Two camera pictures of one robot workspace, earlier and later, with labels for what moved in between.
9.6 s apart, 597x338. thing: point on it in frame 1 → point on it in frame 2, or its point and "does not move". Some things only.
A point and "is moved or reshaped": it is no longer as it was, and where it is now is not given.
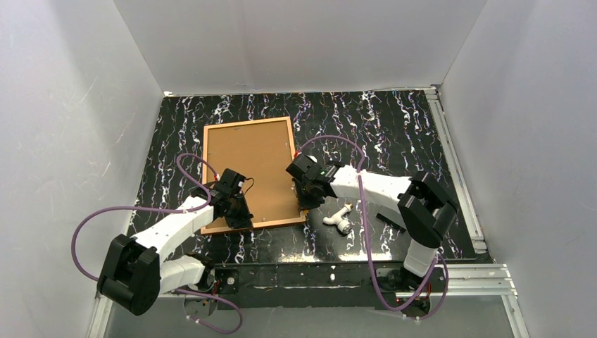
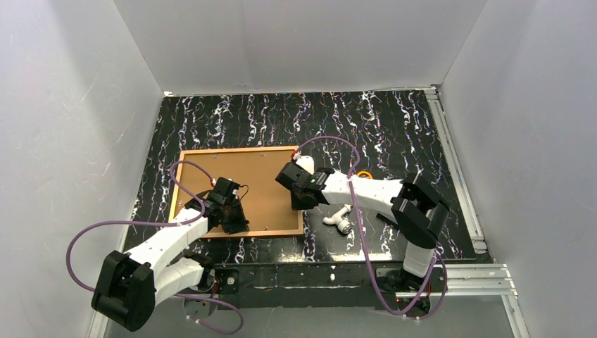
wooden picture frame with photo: x=260 y=151 is moved or reshaped
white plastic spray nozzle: x=343 y=225 does not move
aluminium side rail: x=434 y=100 does not move
